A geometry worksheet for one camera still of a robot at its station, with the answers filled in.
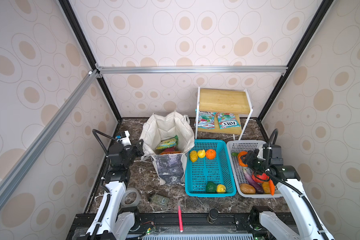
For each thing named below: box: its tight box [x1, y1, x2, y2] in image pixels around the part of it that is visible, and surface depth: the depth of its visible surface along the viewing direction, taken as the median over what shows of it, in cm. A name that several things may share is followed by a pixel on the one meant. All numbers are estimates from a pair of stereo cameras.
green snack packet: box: [156, 135, 179, 150], surface depth 95 cm
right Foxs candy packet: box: [216, 112, 241, 130], surface depth 96 cm
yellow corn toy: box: [189, 150, 198, 163], surface depth 96 cm
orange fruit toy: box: [206, 149, 216, 160], surface depth 96 cm
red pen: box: [178, 205, 184, 233], surface depth 75 cm
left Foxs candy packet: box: [194, 111, 216, 130], surface depth 95 cm
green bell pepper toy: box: [205, 181, 217, 194], surface depth 81 cm
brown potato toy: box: [239, 183, 256, 195], surface depth 81 cm
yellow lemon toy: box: [197, 149, 206, 159], surface depth 96 cm
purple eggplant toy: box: [243, 168, 265, 195], surface depth 83 cm
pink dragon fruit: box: [163, 146, 176, 152], surface depth 94 cm
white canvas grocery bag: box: [139, 110, 195, 186], surface depth 83 cm
